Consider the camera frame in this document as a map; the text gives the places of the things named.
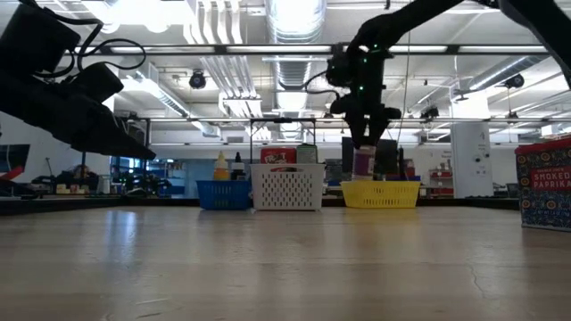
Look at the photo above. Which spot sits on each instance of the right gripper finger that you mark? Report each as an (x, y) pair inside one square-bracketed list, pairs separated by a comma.
[(359, 134), (377, 131)]

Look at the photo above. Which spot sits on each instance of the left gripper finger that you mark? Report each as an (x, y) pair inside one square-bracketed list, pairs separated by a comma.
[(120, 142)]

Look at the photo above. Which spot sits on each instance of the purple-label spice jar black lid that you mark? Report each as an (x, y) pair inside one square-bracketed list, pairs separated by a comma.
[(364, 162)]

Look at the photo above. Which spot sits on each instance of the red Froot Loops box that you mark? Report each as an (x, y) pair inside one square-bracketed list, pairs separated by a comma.
[(277, 156)]

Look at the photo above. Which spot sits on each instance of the yellow food colouring bottle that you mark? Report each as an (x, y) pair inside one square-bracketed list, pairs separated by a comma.
[(221, 169)]

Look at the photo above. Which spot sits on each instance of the neighbouring station robot arm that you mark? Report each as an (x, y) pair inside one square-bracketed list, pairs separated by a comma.
[(67, 178)]

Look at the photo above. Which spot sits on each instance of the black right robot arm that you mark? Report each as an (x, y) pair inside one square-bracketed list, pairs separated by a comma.
[(446, 13)]

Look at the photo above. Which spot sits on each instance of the black computer monitor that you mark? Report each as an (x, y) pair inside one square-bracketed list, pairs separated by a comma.
[(388, 156)]

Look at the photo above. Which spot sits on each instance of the white cup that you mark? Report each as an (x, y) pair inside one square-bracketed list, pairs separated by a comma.
[(104, 185)]

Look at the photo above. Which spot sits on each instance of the green mini cereal box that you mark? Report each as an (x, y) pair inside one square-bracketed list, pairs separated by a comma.
[(307, 153)]

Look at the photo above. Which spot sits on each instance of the black ceiling spotlight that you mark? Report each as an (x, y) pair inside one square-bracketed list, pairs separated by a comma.
[(514, 81), (197, 80), (429, 112)]

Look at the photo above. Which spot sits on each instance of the dark flat monitor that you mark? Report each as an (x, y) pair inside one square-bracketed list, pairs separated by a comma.
[(11, 153)]

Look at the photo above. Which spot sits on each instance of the ceiling light strip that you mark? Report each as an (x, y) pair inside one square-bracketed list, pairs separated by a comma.
[(417, 48), (278, 48), (125, 49), (502, 48)]

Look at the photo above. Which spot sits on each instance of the yellow plastic basket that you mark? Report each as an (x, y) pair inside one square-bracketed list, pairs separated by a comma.
[(380, 194)]

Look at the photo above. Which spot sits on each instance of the red shelf rack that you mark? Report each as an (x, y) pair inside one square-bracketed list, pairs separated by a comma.
[(441, 183)]

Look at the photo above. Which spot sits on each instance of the white perforated plastic basket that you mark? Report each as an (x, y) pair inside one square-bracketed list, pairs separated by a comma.
[(287, 187)]

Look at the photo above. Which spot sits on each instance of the white pillar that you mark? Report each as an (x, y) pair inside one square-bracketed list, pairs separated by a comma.
[(470, 160)]

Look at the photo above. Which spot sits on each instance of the black rig crossbeam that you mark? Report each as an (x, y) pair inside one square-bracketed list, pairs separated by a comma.
[(267, 49)]

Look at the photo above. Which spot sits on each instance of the blue plastic tray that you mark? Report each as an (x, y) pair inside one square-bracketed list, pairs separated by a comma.
[(223, 195)]

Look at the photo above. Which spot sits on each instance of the smoked paprika tin red lid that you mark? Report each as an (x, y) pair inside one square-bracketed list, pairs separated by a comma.
[(546, 187)]

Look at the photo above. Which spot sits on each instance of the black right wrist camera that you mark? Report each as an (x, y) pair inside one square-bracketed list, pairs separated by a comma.
[(340, 70)]

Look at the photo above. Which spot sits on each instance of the black aluminium table frame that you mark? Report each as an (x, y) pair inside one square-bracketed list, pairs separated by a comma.
[(111, 203)]

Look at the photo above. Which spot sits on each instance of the wide silver spiral duct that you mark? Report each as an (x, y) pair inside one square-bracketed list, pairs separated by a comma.
[(292, 73)]

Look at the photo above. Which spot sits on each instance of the black workstation frame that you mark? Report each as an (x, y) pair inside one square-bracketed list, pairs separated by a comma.
[(276, 120)]

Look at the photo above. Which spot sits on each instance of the slim silver ventilation duct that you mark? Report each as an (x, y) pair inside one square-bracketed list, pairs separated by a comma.
[(499, 76)]

